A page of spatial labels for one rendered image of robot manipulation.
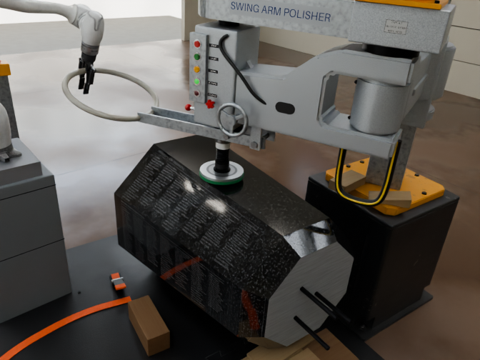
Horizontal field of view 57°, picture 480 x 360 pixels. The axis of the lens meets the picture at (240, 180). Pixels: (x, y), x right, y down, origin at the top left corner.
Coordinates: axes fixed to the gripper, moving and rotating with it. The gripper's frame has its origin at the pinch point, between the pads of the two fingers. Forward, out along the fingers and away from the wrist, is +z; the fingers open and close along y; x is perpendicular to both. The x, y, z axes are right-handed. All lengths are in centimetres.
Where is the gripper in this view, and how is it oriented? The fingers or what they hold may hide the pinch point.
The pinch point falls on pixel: (83, 86)
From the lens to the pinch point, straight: 260.3
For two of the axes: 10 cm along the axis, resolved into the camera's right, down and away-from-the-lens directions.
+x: 6.5, -2.5, 7.2
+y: 6.8, 6.1, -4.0
